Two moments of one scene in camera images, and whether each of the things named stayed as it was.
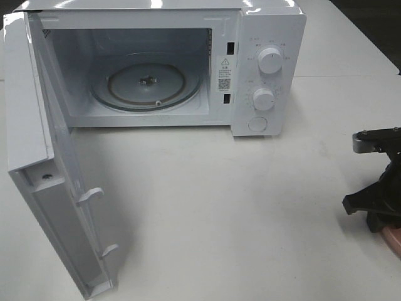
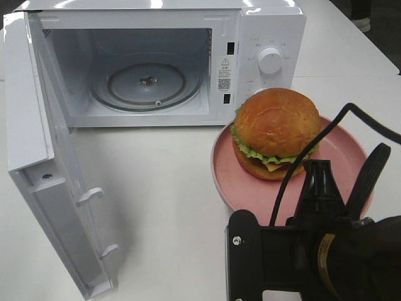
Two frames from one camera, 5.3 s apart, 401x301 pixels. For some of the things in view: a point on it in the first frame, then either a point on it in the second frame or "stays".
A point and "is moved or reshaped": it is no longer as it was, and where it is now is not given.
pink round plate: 393,236 is moved or reshaped
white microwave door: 42,162 stays
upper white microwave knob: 270,60 stays
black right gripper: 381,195 to 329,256
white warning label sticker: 224,74 stays
